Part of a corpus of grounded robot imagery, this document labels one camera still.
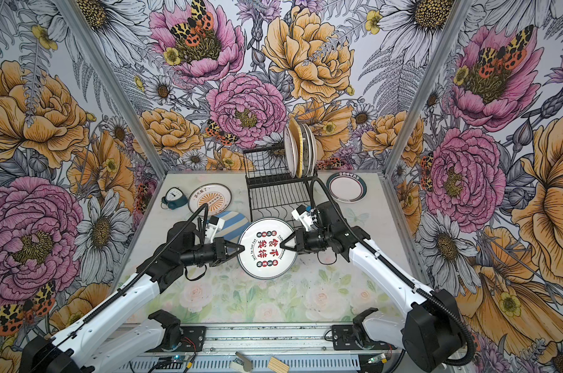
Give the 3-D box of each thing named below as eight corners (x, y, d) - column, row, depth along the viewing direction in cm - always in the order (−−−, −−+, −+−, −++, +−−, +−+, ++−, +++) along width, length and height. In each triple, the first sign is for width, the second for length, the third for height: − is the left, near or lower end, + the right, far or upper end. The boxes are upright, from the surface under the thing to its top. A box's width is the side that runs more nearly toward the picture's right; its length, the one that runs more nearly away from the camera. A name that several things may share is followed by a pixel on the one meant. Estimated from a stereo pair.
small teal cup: (164, 210, 109) (160, 204, 105) (171, 193, 115) (167, 186, 112) (184, 210, 109) (181, 204, 105) (190, 193, 115) (187, 186, 112)
